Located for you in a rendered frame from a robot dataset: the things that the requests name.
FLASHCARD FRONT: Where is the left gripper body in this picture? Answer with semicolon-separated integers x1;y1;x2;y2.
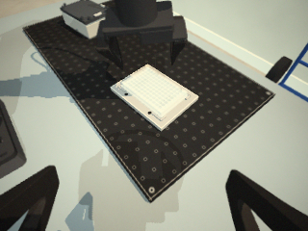
96;0;188;44

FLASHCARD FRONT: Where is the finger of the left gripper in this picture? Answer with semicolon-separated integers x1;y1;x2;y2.
96;37;123;70
170;15;188;65

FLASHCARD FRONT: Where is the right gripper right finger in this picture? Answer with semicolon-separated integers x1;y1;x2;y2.
225;169;308;231

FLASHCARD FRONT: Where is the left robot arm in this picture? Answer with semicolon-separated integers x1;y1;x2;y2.
0;107;17;166

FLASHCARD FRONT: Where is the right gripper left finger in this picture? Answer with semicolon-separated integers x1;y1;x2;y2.
0;166;60;231

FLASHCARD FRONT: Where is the white well plate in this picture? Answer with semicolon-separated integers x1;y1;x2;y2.
121;67;188;118

